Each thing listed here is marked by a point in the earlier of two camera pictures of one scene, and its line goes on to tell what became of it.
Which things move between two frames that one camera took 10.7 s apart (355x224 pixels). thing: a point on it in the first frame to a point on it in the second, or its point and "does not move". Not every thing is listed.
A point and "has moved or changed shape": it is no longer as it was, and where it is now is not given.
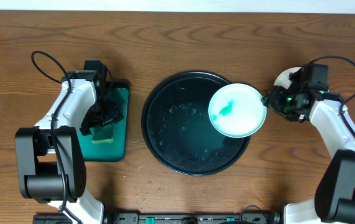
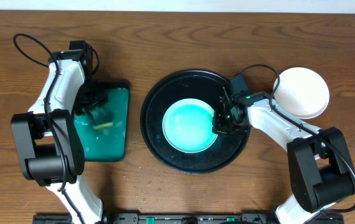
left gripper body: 103,117 to 94,101
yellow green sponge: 102,135 has moved or changed shape
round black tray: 178,132 does not move
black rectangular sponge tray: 114,152 does not move
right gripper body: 276,99 to 224,125
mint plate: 237,110 has moved or changed shape
